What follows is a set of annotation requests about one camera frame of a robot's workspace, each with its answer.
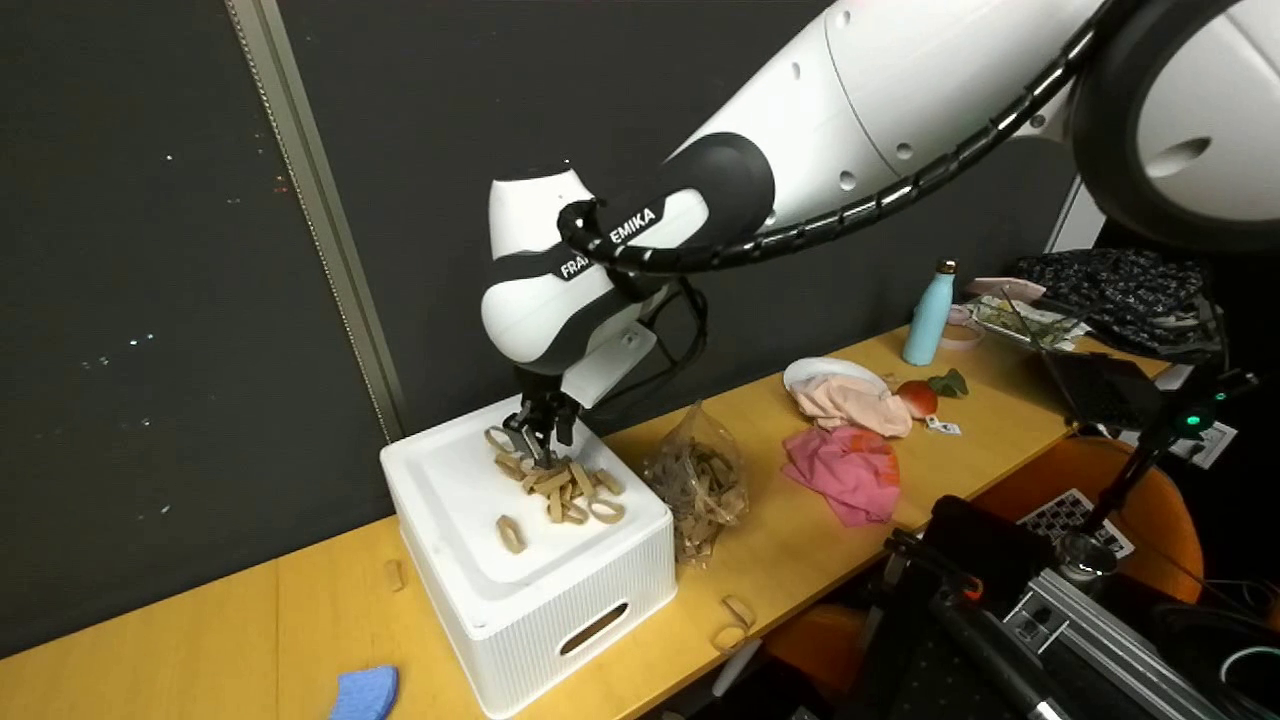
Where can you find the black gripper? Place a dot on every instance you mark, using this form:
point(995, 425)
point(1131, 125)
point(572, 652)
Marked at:
point(545, 393)

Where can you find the tan rubber band bunch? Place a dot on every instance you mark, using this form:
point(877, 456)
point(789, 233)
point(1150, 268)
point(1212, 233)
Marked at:
point(565, 484)

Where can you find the clear rubber band bag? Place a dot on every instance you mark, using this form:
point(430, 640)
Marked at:
point(703, 484)

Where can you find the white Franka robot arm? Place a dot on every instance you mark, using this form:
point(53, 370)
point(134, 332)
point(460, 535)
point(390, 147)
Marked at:
point(933, 82)

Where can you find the single tan rubber band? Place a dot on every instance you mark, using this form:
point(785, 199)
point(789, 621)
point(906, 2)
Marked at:
point(502, 530)
point(725, 605)

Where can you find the black patterned bag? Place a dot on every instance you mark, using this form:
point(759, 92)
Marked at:
point(1133, 301)

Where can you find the white foam box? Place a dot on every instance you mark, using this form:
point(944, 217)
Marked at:
point(533, 626)

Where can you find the white and pink cloth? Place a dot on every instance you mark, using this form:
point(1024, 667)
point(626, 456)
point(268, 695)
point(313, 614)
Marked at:
point(846, 393)

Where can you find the blue sponge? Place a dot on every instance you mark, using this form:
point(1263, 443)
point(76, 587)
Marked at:
point(365, 695)

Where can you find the red toy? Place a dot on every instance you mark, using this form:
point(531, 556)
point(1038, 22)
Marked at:
point(923, 397)

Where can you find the teal water bottle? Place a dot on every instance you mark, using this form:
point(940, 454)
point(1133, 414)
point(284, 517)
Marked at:
point(928, 321)

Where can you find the black clamp equipment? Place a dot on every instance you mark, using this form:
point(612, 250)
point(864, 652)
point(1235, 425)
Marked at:
point(960, 626)

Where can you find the pink bowl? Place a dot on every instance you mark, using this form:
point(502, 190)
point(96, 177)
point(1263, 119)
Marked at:
point(1006, 286)

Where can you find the printed paper packet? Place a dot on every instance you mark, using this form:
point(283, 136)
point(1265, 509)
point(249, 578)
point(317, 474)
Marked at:
point(1024, 321)

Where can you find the checkered pad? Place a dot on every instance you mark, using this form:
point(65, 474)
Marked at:
point(1063, 514)

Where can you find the black pouch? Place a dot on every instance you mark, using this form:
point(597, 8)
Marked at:
point(1105, 390)

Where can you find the black stand rod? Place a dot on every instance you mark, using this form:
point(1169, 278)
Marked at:
point(1133, 474)

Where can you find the grey ribbed metal block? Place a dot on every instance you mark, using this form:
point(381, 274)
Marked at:
point(1093, 652)

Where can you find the orange shell chair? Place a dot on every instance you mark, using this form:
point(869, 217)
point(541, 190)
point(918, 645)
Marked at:
point(1172, 535)

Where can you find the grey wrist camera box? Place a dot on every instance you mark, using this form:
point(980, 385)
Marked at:
point(612, 363)

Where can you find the grey wall strip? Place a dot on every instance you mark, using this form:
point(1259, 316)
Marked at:
point(304, 202)

